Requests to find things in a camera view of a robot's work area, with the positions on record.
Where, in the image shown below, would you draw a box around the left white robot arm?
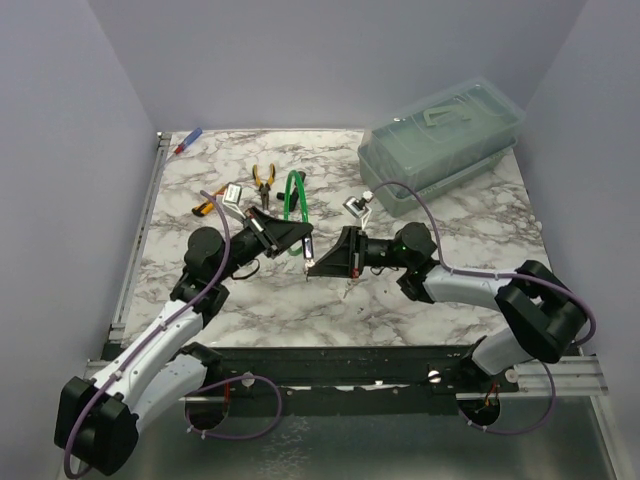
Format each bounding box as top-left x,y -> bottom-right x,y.
54,207 -> 313,479

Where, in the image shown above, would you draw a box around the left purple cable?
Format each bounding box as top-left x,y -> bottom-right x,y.
62,188 -> 234,479

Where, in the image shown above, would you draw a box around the aluminium frame rail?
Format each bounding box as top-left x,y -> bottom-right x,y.
83,131 -> 173,380

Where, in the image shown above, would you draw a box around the translucent green plastic toolbox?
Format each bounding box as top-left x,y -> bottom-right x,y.
357,77 -> 525,217

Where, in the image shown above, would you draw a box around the yellow handled pliers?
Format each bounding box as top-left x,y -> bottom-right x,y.
252,163 -> 276,211

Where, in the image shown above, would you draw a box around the blue red screwdriver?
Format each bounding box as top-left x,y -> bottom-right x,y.
173,127 -> 203,155

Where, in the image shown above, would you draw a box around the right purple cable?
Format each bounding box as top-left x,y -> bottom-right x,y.
367,180 -> 599,346

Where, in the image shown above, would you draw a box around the green cable lock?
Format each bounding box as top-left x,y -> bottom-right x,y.
282,169 -> 317,266

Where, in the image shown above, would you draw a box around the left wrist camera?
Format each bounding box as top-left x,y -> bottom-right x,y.
222,183 -> 246,222

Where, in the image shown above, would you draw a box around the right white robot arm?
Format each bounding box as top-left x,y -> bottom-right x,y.
308,222 -> 587,392

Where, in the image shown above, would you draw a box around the yellow utility knife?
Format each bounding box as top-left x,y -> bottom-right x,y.
191,185 -> 227,218

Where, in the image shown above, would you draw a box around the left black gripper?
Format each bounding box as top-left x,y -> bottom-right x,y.
216,207 -> 314,283

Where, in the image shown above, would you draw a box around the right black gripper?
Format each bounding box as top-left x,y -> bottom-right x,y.
309,226 -> 413,278

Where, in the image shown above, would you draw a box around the silver padlock keys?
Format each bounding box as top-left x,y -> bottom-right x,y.
343,279 -> 361,299

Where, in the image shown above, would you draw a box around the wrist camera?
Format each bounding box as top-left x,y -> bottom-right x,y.
343,190 -> 374,230
222,183 -> 246,222

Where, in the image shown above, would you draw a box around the black T-shaped tool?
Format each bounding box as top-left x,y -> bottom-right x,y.
285,170 -> 306,211

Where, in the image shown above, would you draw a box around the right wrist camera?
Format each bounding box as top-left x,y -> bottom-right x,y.
343,190 -> 374,230

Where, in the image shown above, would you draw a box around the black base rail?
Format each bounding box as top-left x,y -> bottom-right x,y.
99,342 -> 581,419

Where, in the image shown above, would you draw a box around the purple cable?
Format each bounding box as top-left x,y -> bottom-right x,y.
367,180 -> 599,346
62,188 -> 234,479

